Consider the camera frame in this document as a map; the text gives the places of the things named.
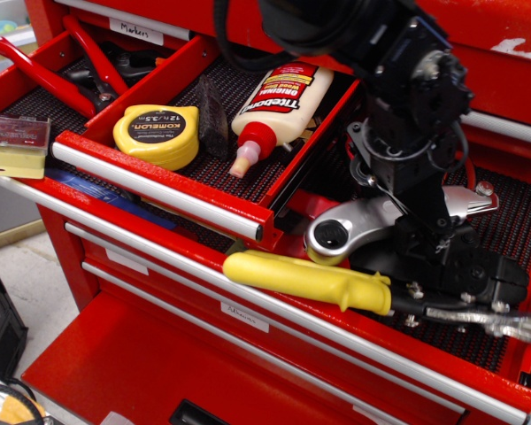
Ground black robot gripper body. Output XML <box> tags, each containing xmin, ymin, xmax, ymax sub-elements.
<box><xmin>347</xmin><ymin>97</ymin><xmax>468</xmax><ymax>230</ymax></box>

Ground black red crimping tool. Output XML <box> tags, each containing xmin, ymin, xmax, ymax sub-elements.
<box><xmin>288</xmin><ymin>190</ymin><xmax>529</xmax><ymax>312</ymax></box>

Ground red open bottom drawer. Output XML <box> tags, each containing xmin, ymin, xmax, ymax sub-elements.
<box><xmin>22</xmin><ymin>293</ymin><xmax>395</xmax><ymax>424</ymax></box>

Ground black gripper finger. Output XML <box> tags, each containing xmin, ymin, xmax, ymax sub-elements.
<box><xmin>392</xmin><ymin>215</ymin><xmax>454</xmax><ymax>266</ymax></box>
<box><xmin>350</xmin><ymin>171</ymin><xmax>381</xmax><ymax>198</ymax></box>

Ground red tool chest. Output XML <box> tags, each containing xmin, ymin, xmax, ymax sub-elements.
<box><xmin>0</xmin><ymin>0</ymin><xmax>531</xmax><ymax>425</ymax></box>

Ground red handled scissors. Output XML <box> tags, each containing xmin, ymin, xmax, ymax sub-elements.
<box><xmin>442</xmin><ymin>151</ymin><xmax>477</xmax><ymax>189</ymax></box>

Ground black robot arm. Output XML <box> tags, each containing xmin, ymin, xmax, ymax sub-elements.
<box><xmin>213</xmin><ymin>1</ymin><xmax>473</xmax><ymax>259</ymax></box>

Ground red upper small drawer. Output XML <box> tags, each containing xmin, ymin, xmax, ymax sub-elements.
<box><xmin>0</xmin><ymin>35</ymin><xmax>359</xmax><ymax>249</ymax></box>

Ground red handled spring clamp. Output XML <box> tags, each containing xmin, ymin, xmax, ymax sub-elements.
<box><xmin>0</xmin><ymin>15</ymin><xmax>165</xmax><ymax>119</ymax></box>

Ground clear plastic case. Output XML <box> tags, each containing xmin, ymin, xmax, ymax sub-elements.
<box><xmin>0</xmin><ymin>113</ymin><xmax>51</xmax><ymax>156</ymax></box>

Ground black triangular rubber block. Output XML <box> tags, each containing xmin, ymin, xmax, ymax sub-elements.
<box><xmin>196</xmin><ymin>74</ymin><xmax>229</xmax><ymax>160</ymax></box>

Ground silver box cutter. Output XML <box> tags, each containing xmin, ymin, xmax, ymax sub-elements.
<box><xmin>304</xmin><ymin>186</ymin><xmax>499</xmax><ymax>266</ymax></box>

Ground yellow sponge block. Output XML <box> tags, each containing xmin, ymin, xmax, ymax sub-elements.
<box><xmin>0</xmin><ymin>146</ymin><xmax>46</xmax><ymax>179</ymax></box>

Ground yellow tape measure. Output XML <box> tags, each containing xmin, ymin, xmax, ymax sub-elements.
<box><xmin>112</xmin><ymin>104</ymin><xmax>199</xmax><ymax>171</ymax></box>

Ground blue flat package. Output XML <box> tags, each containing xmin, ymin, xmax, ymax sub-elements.
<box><xmin>45</xmin><ymin>168</ymin><xmax>177</xmax><ymax>230</ymax></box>

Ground red wide middle drawer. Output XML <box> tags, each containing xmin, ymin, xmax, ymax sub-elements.
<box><xmin>0</xmin><ymin>127</ymin><xmax>531</xmax><ymax>425</ymax></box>

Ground yellow handled tin snips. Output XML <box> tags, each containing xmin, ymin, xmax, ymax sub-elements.
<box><xmin>222</xmin><ymin>250</ymin><xmax>531</xmax><ymax>344</ymax></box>

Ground Titebond wood glue bottle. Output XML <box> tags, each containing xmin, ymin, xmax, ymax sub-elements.
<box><xmin>229</xmin><ymin>62</ymin><xmax>334</xmax><ymax>178</ymax></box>

